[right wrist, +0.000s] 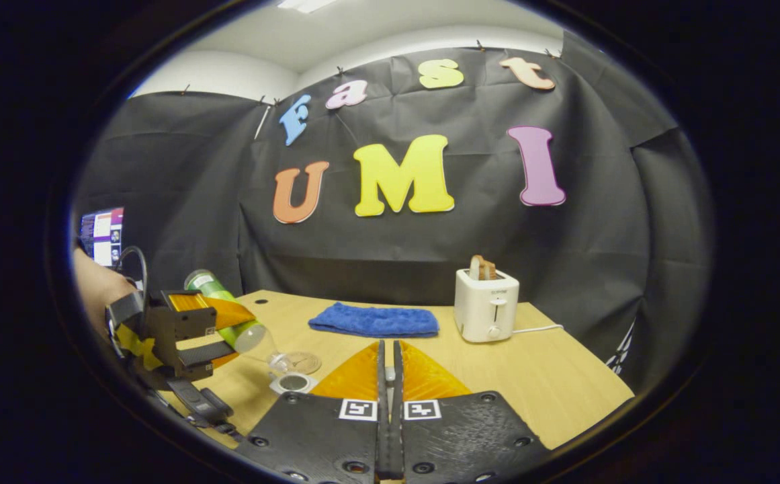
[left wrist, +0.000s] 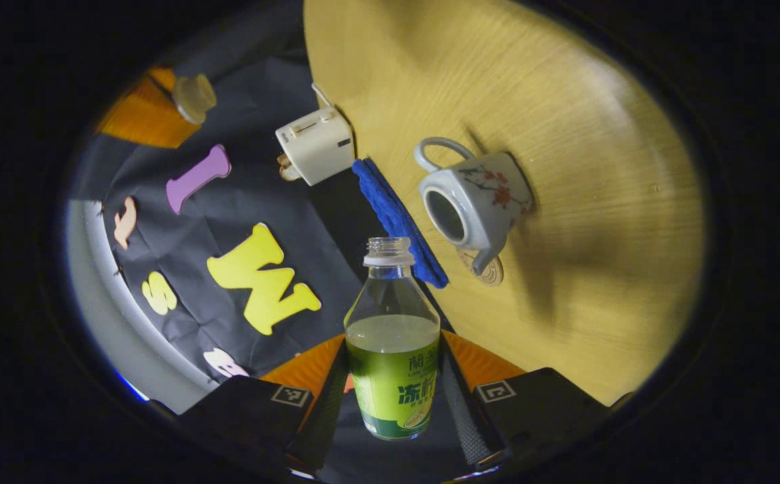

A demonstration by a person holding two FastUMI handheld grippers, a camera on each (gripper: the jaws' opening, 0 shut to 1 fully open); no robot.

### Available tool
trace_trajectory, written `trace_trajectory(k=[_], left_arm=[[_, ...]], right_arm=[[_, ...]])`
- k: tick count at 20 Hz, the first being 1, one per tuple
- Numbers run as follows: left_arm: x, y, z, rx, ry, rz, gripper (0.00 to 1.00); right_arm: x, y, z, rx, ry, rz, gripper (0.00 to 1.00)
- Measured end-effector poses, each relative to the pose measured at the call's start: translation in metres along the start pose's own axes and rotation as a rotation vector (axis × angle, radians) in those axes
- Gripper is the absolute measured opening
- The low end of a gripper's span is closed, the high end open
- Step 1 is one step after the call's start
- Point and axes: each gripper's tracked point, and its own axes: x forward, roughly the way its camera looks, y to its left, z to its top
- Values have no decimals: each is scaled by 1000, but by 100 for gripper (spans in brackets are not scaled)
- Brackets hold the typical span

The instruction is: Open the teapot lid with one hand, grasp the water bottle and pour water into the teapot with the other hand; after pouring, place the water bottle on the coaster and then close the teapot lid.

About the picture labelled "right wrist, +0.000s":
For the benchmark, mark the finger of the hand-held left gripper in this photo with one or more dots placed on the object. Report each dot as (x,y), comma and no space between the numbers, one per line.
(215,312)
(205,354)

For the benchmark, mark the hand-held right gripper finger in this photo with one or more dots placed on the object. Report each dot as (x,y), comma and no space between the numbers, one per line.
(381,417)
(398,417)

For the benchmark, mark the green label water bottle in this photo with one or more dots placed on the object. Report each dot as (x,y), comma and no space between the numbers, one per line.
(245,335)

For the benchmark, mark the white teacup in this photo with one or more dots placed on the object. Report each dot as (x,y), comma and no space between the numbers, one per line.
(293,383)

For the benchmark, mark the round brown coaster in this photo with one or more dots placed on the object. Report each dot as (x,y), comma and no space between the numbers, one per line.
(306,361)

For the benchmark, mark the blue towel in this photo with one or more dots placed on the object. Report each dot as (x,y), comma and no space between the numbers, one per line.
(376,321)

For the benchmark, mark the black backdrop cloth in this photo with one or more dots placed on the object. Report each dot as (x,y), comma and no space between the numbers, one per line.
(195,202)

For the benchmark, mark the computer monitor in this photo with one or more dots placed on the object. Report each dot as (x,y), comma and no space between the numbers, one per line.
(104,235)

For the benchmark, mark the white toaster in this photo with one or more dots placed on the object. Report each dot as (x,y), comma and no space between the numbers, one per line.
(487,309)

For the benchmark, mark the bread slice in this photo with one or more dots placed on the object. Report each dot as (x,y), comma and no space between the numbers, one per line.
(482,267)

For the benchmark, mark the ceiling light panel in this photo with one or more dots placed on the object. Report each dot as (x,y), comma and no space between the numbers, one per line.
(306,4)

